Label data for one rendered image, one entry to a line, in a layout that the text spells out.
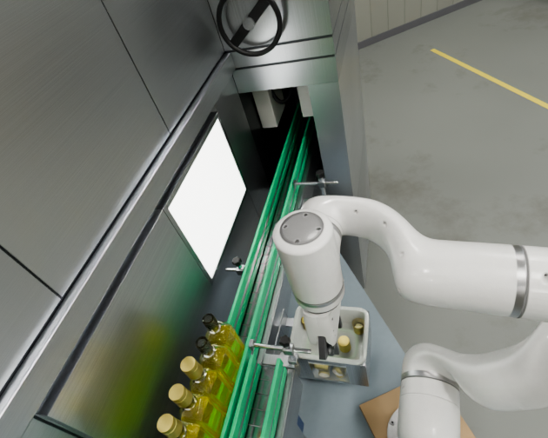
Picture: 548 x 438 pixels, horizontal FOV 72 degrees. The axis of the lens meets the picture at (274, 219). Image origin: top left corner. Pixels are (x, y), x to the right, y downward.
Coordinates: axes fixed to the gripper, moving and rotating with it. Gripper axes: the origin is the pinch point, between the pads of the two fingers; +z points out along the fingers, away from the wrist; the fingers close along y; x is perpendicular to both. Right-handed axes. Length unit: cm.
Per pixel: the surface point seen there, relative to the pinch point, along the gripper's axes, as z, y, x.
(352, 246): 86, -90, -11
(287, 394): 31.1, 3.0, -15.2
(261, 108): 9, -102, -43
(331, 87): -3, -90, -10
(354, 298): 61, -45, -4
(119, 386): 0.8, 15.3, -42.0
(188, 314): 14.5, -8.8, -42.0
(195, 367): 3.4, 8.5, -28.2
